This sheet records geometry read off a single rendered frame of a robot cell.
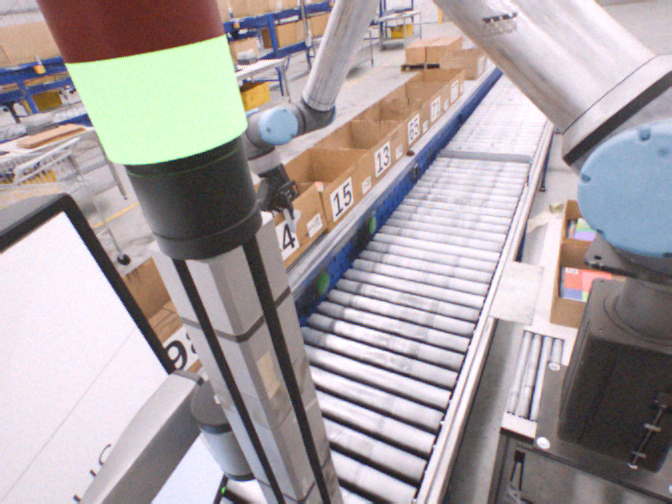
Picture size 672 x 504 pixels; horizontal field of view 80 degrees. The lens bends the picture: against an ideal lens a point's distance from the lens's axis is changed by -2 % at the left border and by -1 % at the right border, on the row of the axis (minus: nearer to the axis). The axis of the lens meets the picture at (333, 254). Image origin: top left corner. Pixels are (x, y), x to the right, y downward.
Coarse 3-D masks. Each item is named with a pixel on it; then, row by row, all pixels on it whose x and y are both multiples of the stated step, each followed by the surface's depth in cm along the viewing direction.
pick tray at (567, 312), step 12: (564, 252) 130; (576, 252) 128; (564, 264) 132; (576, 264) 130; (612, 276) 126; (624, 276) 125; (552, 300) 119; (564, 300) 109; (576, 300) 107; (552, 312) 112; (564, 312) 111; (576, 312) 109; (564, 324) 113; (576, 324) 111
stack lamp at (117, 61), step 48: (48, 0) 10; (96, 0) 10; (144, 0) 10; (192, 0) 11; (96, 48) 11; (144, 48) 11; (192, 48) 12; (96, 96) 12; (144, 96) 12; (192, 96) 12; (240, 96) 14; (144, 144) 12; (192, 144) 13
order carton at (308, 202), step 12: (300, 192) 141; (312, 192) 135; (300, 204) 129; (312, 204) 135; (276, 216) 120; (300, 216) 130; (312, 216) 136; (324, 216) 142; (300, 228) 130; (324, 228) 143; (300, 240) 131; (312, 240) 137; (300, 252) 132; (288, 264) 127
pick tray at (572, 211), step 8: (568, 200) 151; (576, 200) 149; (568, 208) 152; (576, 208) 151; (568, 216) 154; (576, 216) 153; (560, 240) 141; (568, 240) 131; (576, 240) 130; (584, 240) 129
